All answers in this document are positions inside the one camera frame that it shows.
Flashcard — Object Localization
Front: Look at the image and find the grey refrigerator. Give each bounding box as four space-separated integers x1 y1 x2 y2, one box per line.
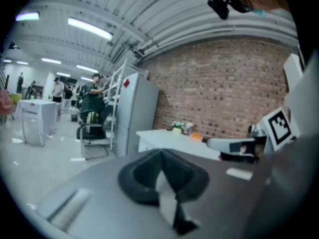
113 72 160 158

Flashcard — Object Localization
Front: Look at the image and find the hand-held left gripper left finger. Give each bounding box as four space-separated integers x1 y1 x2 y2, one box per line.
34 148 175 239

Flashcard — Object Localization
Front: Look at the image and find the white side cabinet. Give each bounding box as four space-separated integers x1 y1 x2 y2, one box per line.
283 53 304 92

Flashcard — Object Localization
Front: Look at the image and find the white square table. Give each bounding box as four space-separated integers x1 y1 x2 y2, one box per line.
14 99 57 146

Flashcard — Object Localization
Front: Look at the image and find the black head-mounted camera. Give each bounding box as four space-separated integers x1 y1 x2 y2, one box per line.
207 0 230 20

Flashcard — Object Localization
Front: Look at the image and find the black chair with metal frame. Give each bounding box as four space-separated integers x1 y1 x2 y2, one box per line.
76 111 112 160

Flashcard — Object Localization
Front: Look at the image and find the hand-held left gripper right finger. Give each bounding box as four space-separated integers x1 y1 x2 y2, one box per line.
159 148 265 239

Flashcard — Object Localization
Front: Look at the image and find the white desk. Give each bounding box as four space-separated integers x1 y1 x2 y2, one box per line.
136 129 221 161

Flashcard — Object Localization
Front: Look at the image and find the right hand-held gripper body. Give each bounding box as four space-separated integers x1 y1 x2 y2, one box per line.
220 106 302 164

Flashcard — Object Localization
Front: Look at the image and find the black and yellow backpack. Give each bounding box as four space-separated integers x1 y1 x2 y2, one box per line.
86 111 102 125

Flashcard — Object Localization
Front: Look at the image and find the table with yellow cloth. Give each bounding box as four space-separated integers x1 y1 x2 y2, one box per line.
9 93 23 106

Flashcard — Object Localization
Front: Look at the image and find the white metal rack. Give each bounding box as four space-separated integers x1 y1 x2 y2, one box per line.
101 58 128 150

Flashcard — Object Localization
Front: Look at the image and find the white pot with artificial flowers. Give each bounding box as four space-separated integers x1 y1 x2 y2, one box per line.
171 120 185 135

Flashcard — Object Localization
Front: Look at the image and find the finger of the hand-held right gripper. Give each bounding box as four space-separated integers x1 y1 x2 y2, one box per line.
206 137 256 154

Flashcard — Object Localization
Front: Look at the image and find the red chair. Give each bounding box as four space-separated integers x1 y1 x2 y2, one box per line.
0 89 15 124

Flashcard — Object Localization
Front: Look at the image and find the row of ceiling light tubes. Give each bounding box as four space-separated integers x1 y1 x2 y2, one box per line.
2 11 114 82

